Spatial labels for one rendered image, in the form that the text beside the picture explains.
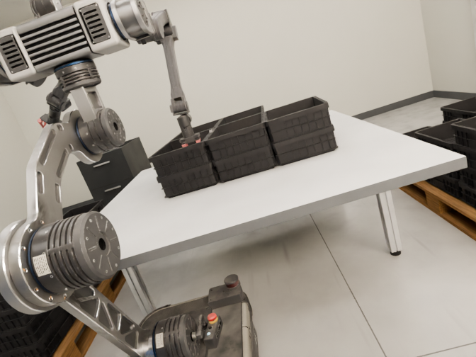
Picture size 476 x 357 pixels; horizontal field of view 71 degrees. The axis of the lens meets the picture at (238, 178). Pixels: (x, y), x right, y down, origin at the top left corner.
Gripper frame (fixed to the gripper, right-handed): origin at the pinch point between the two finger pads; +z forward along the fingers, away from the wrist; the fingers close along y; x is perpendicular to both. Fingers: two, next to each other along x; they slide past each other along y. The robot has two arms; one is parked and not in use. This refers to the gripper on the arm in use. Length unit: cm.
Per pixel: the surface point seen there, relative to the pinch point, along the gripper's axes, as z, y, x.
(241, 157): 6.9, -21.4, 11.4
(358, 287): 87, -57, 24
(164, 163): -1.2, 15.3, 5.7
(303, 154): 14, -50, 14
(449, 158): 17, -87, 64
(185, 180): 10.1, 8.4, 6.6
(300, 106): -3, -62, -22
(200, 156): 0.6, -2.6, 7.9
